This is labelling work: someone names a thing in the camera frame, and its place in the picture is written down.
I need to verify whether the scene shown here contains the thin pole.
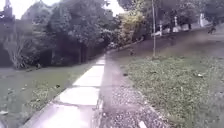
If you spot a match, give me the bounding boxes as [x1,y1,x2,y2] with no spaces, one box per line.
[151,0,157,58]

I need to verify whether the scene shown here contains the row of dark trees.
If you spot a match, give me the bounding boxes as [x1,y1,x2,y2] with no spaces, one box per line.
[0,0,121,70]

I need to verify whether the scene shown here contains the grass slope with fallen leaves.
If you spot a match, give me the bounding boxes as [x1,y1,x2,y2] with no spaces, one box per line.
[108,26,224,128]

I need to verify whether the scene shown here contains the robot's own part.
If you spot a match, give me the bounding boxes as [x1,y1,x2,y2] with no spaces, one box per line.
[138,120,148,128]

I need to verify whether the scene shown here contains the white fence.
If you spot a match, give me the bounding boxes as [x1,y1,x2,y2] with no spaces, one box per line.
[151,13,209,38]

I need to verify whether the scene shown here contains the low pale kerb wall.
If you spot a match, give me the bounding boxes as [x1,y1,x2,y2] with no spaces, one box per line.
[109,37,148,55]

